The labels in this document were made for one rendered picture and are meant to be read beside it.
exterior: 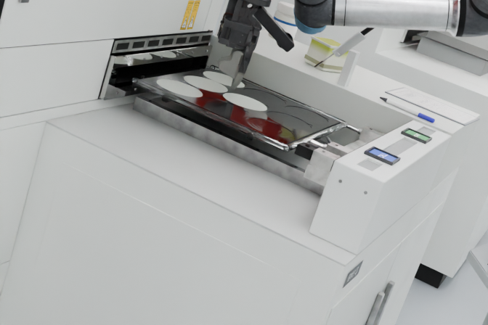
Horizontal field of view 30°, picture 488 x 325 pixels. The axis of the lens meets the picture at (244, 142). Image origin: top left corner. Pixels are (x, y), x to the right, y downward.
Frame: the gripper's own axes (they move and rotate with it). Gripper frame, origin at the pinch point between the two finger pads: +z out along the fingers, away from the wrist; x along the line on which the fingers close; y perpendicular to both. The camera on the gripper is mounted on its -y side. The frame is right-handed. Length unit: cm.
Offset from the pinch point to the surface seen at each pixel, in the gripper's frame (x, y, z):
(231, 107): 13.2, 1.4, 1.9
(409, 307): -111, -105, 92
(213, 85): -0.5, 4.9, 1.7
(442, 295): -131, -124, 91
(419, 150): 27.9, -34.8, -4.3
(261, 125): 19.9, -4.6, 1.9
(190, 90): 8.9, 10.2, 1.9
